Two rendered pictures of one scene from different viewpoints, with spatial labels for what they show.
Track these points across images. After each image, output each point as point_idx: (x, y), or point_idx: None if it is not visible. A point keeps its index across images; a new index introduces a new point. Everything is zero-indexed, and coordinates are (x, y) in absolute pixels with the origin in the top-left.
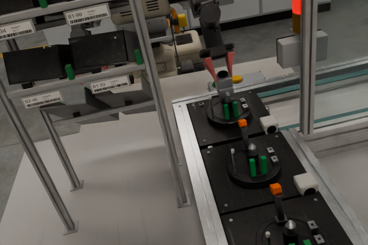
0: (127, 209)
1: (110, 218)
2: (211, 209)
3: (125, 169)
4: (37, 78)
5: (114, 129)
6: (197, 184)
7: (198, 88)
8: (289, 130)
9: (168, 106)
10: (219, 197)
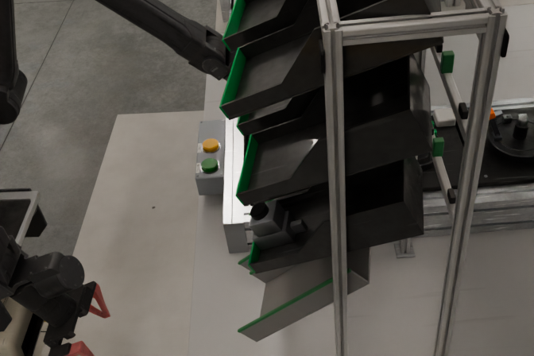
0: (408, 314)
1: (423, 334)
2: None
3: (323, 321)
4: (421, 195)
5: (206, 346)
6: (423, 202)
7: (145, 219)
8: None
9: (176, 262)
10: (452, 182)
